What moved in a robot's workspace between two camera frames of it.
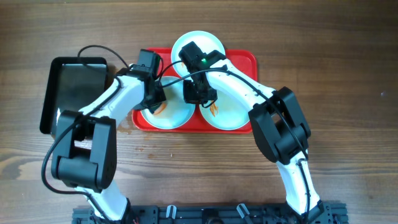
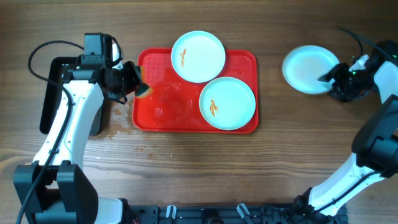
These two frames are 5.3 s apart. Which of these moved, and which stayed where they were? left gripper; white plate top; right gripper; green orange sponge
Moved: right gripper; green orange sponge; left gripper
Stayed: white plate top
